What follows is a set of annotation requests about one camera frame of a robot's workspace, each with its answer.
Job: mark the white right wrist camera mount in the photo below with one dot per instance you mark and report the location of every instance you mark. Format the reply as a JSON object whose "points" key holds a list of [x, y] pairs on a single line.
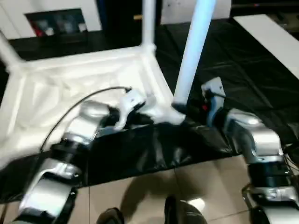
{"points": [[212, 93]]}

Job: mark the small yellow label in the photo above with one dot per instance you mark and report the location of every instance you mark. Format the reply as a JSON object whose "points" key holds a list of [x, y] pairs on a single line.
{"points": [[137, 17]]}

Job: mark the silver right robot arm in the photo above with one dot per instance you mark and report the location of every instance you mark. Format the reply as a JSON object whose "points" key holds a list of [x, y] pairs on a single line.
{"points": [[254, 140]]}

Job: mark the small bottles on shelf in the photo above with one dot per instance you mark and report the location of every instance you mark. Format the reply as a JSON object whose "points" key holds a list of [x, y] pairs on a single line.
{"points": [[56, 23]]}

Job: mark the white plastic table top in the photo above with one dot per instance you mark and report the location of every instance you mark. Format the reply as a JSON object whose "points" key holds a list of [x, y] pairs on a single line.
{"points": [[70, 84]]}

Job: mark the dark right robot foot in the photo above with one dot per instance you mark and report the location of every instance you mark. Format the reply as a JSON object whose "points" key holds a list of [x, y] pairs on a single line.
{"points": [[184, 212]]}

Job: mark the white flat sheet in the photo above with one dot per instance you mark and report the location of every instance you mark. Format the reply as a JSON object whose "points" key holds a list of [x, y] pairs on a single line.
{"points": [[271, 39]]}

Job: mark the white plastic table leg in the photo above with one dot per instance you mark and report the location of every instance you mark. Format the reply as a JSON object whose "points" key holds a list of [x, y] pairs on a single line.
{"points": [[10, 51], [148, 23], [195, 46]]}

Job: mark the white cabinet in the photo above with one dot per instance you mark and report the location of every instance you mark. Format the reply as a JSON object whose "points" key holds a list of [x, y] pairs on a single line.
{"points": [[28, 14]]}

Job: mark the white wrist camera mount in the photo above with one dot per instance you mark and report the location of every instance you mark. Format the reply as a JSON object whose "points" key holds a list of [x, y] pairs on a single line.
{"points": [[131, 102], [212, 93]]}

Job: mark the black cabinet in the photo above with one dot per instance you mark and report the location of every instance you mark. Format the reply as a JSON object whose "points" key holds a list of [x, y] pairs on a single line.
{"points": [[121, 18]]}

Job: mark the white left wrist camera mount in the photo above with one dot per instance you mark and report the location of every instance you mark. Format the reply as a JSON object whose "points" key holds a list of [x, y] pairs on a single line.
{"points": [[131, 102]]}

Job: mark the black work mat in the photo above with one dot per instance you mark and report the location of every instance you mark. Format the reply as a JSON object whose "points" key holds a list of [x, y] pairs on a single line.
{"points": [[243, 74]]}

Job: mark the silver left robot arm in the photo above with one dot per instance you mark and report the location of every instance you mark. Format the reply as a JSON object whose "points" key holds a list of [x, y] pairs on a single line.
{"points": [[70, 144]]}

